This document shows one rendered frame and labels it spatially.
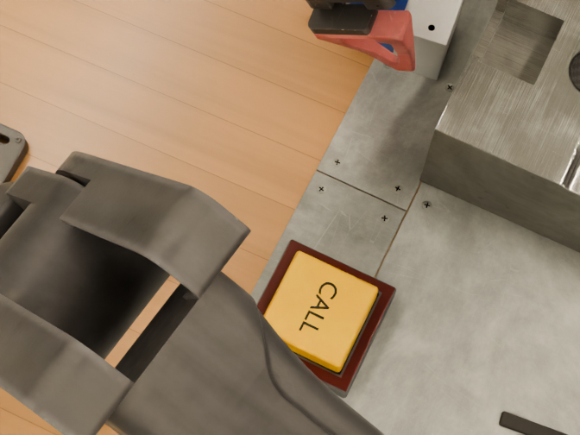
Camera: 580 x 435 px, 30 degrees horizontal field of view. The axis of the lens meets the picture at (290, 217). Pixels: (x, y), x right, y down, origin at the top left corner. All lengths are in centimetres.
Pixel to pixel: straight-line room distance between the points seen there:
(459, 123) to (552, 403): 20
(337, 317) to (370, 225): 9
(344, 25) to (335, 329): 20
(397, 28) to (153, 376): 39
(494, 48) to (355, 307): 20
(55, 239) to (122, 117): 40
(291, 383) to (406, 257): 39
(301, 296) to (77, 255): 31
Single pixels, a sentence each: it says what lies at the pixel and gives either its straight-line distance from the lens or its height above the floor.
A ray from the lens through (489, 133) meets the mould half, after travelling 70.
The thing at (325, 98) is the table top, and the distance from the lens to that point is 80.
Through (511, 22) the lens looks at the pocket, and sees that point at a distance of 77.
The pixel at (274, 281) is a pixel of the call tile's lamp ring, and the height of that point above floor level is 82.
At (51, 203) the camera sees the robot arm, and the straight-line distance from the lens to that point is 43.
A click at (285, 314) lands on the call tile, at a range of 71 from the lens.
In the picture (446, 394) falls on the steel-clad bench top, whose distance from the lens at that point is 74.
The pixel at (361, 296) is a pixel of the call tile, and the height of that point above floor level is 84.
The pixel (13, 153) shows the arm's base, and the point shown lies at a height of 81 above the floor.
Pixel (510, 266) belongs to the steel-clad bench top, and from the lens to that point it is 77.
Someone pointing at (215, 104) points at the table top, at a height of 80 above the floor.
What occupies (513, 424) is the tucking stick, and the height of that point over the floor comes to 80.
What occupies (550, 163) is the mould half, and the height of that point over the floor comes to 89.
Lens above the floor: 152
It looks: 70 degrees down
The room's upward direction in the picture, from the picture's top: straight up
